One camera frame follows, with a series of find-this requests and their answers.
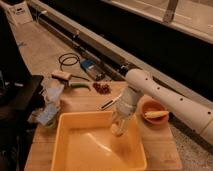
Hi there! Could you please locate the translucent soft gripper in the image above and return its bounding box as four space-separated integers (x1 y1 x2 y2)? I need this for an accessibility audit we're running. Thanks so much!
111 87 142 136

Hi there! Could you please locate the small orange apple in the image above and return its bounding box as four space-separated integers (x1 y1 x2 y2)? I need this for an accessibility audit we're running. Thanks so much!
111 123 124 136

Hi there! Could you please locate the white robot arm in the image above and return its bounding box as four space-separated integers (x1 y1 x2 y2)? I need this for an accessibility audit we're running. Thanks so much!
111 69 213 145

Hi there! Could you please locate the yellow plastic tray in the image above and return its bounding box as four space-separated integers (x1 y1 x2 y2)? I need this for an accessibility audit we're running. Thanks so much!
51 111 147 171

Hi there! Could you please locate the orange bowl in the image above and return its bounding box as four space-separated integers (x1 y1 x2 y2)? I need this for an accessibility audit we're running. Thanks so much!
141 100 169 125

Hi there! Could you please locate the yellow banana piece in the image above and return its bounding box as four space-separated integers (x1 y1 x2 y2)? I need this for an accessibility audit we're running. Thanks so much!
145 111 169 119

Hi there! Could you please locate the bunch of red grapes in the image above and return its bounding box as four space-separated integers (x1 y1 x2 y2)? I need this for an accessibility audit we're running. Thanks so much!
93 82 111 94

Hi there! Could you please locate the blue electronic box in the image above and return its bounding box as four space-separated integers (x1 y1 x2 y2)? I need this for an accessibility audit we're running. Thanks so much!
80 59 105 81

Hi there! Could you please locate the green chili pepper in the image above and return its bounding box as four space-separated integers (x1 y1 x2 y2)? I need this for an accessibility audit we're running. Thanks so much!
69 83 91 91

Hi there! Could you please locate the blue white cloth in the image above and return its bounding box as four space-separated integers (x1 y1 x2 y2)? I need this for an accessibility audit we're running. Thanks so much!
28 79 64 129

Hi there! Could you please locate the black side stand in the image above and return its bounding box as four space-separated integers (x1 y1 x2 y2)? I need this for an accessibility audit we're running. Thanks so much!
0 75 44 171

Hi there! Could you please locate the white paper bag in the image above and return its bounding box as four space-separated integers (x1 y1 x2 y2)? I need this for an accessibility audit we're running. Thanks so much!
7 1 33 26

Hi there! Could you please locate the white handled spatula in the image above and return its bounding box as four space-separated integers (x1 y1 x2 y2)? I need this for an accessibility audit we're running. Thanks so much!
99 94 121 110

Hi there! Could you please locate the black coiled cable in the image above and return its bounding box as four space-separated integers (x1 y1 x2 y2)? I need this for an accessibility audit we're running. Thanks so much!
58 52 92 82

